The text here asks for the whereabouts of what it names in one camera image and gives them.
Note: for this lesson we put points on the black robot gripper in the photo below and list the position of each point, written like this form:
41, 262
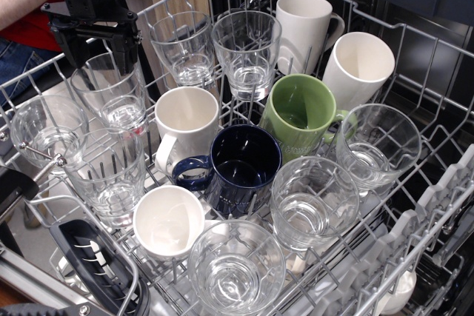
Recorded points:
73, 22

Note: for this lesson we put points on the green ceramic mug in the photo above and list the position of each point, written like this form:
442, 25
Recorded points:
299, 111

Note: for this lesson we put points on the navy blue ceramic mug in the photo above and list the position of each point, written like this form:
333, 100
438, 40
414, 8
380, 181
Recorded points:
236, 174

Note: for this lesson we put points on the white mug front tilted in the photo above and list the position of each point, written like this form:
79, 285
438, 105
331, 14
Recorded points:
167, 220

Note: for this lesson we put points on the tall white mug rear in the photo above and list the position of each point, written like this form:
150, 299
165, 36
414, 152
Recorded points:
309, 28

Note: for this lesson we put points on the tall clear glass left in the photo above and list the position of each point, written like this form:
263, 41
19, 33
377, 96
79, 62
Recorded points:
117, 99

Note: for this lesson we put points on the person in red shirt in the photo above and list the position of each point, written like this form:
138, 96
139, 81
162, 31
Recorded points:
26, 43

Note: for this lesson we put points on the clear glass rear left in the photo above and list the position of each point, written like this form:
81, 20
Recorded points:
183, 44

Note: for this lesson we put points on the clear glass far left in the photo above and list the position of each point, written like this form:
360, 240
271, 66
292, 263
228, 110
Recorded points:
45, 126

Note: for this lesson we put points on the clear glass front left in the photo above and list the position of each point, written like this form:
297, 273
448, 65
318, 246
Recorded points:
107, 169

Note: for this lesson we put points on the clear glass rear centre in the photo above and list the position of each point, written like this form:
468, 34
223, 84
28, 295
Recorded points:
247, 45

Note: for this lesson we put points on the clear glass front centre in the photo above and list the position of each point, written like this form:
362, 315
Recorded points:
236, 267

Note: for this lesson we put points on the tall white cup tilted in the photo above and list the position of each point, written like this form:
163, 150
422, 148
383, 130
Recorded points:
358, 66

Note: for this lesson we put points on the clear glass centre right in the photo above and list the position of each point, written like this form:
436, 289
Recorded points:
313, 201

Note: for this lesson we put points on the white bowl lower rack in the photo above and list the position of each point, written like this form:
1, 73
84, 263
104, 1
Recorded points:
393, 302

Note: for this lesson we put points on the white mug with handle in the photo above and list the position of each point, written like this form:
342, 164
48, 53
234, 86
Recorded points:
187, 121

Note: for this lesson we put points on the grey wire dishwasher rack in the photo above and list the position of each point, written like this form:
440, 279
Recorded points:
422, 222

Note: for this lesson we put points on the black rack handle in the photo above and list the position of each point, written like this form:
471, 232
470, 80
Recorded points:
95, 260

